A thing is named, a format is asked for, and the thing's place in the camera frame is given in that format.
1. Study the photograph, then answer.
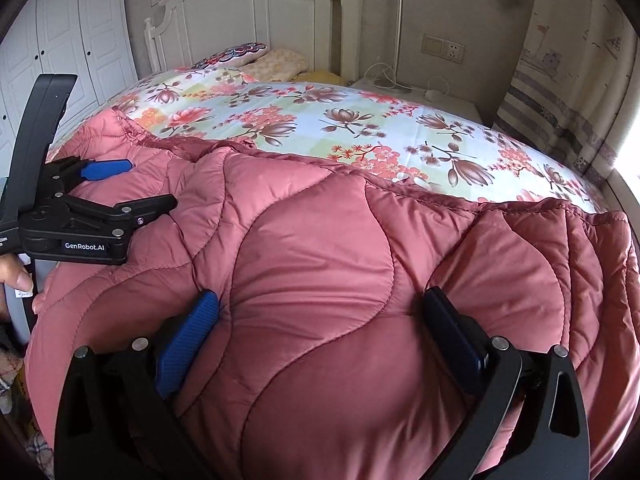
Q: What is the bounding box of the pale yellow pillow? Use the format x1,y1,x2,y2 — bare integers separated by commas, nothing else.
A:
240,49,311,81

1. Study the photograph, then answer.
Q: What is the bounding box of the printed beige curtain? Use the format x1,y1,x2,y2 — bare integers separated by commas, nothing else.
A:
492,0,640,186

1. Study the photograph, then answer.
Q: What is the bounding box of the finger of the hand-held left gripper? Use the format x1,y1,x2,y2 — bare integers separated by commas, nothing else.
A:
45,157,135,197
62,193,179,242

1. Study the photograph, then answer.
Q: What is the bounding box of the patterned decorative pillow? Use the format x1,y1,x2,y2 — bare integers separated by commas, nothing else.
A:
192,41,268,71

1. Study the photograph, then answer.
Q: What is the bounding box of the pink quilted jacket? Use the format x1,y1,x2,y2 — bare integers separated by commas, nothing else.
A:
25,109,640,480

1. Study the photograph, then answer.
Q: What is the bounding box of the beige wall socket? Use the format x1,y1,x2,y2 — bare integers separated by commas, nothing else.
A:
422,34,466,61

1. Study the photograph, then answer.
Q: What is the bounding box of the white cable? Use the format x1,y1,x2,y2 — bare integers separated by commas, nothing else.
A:
362,62,401,88

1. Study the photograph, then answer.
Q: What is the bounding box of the person's left hand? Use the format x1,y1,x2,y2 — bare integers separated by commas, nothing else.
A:
0,252,51,322

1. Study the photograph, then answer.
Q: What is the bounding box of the floral bed sheet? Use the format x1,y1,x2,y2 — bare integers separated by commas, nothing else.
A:
47,65,601,216

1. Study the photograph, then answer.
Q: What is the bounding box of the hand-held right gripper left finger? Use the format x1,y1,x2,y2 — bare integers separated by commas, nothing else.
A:
54,290,221,480

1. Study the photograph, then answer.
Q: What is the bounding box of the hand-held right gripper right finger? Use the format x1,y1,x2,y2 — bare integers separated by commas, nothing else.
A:
422,286,592,480

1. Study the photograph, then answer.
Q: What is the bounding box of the white wardrobe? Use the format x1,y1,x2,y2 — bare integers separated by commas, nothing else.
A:
0,0,138,161

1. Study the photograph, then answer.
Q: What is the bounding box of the white nightstand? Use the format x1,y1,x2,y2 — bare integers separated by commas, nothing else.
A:
347,77,486,126

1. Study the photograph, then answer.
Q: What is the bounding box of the beige window sill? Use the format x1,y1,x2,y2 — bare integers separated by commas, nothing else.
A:
602,162,640,261

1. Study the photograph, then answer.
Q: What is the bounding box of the white charger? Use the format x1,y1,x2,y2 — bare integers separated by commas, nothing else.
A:
425,77,453,100

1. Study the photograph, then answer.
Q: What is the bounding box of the white wooden headboard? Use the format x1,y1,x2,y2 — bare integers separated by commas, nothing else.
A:
144,0,362,86

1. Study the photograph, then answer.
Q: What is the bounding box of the silver floor lamp pole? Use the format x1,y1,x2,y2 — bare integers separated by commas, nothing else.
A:
375,0,413,92

